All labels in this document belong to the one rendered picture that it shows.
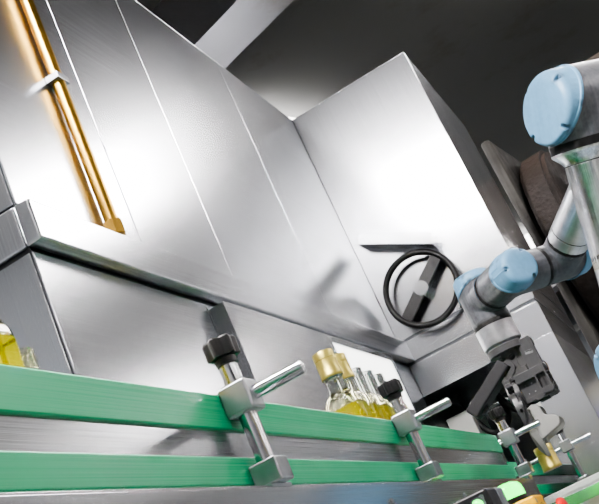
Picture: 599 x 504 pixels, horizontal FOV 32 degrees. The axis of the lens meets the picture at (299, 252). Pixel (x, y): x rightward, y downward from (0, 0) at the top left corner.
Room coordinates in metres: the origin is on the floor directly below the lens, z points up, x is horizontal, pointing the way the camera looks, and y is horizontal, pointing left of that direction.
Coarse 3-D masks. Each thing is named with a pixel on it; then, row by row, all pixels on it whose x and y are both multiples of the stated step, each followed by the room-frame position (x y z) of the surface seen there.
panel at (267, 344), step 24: (216, 312) 1.64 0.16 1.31; (240, 312) 1.69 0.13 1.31; (240, 336) 1.65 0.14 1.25; (264, 336) 1.75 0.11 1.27; (288, 336) 1.87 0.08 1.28; (312, 336) 2.00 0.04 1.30; (240, 360) 1.64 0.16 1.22; (264, 360) 1.70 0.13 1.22; (288, 360) 1.81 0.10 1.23; (312, 360) 1.94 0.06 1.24; (288, 384) 1.77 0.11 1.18; (312, 384) 1.88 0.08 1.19; (312, 408) 1.83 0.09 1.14
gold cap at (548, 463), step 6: (546, 444) 1.94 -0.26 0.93; (534, 450) 1.95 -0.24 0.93; (552, 450) 1.94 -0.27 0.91; (540, 456) 1.94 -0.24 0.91; (546, 456) 1.94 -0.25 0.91; (552, 456) 1.94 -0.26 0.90; (540, 462) 1.95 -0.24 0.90; (546, 462) 1.94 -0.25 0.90; (552, 462) 1.94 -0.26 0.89; (558, 462) 1.94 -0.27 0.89; (546, 468) 1.94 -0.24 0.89; (552, 468) 1.97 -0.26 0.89
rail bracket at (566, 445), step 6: (558, 432) 2.47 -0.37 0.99; (588, 432) 2.46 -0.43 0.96; (564, 438) 2.47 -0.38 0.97; (576, 438) 2.47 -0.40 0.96; (582, 438) 2.46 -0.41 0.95; (564, 444) 2.47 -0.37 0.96; (570, 444) 2.46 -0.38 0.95; (558, 450) 2.48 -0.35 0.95; (564, 450) 2.47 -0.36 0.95; (570, 450) 2.47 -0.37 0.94; (570, 456) 2.47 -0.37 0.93; (534, 462) 2.49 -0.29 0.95; (576, 462) 2.47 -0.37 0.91; (576, 468) 2.47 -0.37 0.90; (582, 474) 2.47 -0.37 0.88
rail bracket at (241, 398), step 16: (224, 336) 0.83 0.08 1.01; (208, 352) 0.83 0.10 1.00; (224, 352) 0.83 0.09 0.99; (224, 368) 0.83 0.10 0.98; (288, 368) 0.82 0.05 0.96; (304, 368) 0.83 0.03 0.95; (240, 384) 0.83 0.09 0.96; (256, 384) 0.83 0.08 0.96; (272, 384) 0.83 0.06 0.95; (224, 400) 0.83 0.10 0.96; (240, 400) 0.83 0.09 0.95; (256, 400) 0.83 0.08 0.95; (240, 416) 0.84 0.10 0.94; (256, 416) 0.84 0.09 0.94; (256, 432) 0.83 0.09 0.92; (256, 448) 0.83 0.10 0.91; (256, 464) 0.83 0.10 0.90; (272, 464) 0.83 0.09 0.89; (288, 464) 0.85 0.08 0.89; (256, 480) 0.83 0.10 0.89; (272, 480) 0.83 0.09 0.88; (288, 480) 0.85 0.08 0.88
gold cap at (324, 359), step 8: (320, 352) 1.59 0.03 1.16; (328, 352) 1.59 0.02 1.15; (320, 360) 1.59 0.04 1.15; (328, 360) 1.59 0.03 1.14; (336, 360) 1.60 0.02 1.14; (320, 368) 1.59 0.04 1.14; (328, 368) 1.59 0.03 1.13; (336, 368) 1.59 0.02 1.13; (320, 376) 1.60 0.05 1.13; (328, 376) 1.59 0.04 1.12
